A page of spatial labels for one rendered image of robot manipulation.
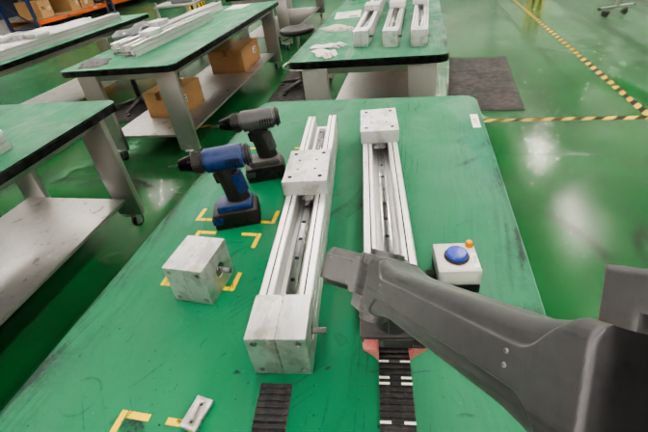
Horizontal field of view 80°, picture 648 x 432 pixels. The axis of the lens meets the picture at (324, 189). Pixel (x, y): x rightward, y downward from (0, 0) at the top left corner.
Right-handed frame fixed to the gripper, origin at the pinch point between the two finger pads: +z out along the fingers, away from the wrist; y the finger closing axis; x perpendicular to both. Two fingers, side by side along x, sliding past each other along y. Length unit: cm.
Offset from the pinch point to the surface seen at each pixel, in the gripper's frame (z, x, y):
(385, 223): -3.8, -29.8, -0.2
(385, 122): -11, -68, -2
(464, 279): -2.0, -14.4, -14.2
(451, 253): -5.4, -17.9, -12.3
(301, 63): 2, -188, 40
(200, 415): 1.3, 9.9, 30.8
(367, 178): -6.6, -44.3, 3.3
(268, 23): 23, -446, 116
